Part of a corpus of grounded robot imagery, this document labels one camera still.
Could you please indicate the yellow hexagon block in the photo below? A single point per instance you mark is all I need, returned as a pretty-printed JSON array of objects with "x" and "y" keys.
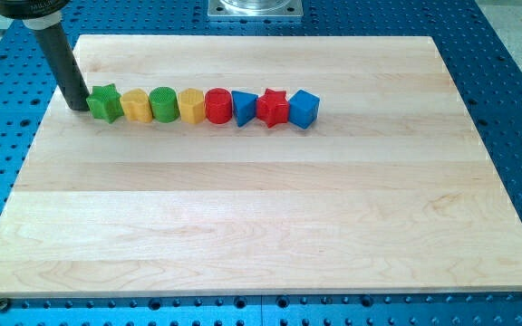
[{"x": 192, "y": 105}]

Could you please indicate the red cylinder block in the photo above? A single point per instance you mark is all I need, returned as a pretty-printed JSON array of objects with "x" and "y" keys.
[{"x": 218, "y": 105}]

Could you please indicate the red star block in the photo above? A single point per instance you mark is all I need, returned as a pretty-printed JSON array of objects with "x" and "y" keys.
[{"x": 272, "y": 108}]

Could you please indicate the yellow heart block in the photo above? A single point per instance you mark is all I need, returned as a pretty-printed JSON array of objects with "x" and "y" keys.
[{"x": 136, "y": 106}]

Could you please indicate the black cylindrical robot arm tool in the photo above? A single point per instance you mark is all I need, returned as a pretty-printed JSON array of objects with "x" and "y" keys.
[{"x": 43, "y": 18}]

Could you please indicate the blue cube block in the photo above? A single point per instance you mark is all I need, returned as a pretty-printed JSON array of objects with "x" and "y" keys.
[{"x": 303, "y": 109}]

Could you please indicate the green cylinder block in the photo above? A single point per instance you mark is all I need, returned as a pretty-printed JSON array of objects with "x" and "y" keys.
[{"x": 163, "y": 102}]

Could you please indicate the blue triangle block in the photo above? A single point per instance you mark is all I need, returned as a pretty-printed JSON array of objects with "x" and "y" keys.
[{"x": 244, "y": 107}]

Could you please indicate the board corner screw left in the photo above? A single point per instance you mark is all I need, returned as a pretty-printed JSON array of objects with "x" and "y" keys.
[{"x": 4, "y": 304}]

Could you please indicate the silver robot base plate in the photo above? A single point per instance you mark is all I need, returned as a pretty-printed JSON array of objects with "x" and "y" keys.
[{"x": 255, "y": 8}]

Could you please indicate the green star block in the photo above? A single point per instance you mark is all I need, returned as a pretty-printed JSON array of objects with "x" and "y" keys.
[{"x": 104, "y": 103}]

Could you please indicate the light wooden board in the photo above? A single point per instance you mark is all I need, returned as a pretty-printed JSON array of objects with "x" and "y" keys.
[{"x": 390, "y": 190}]

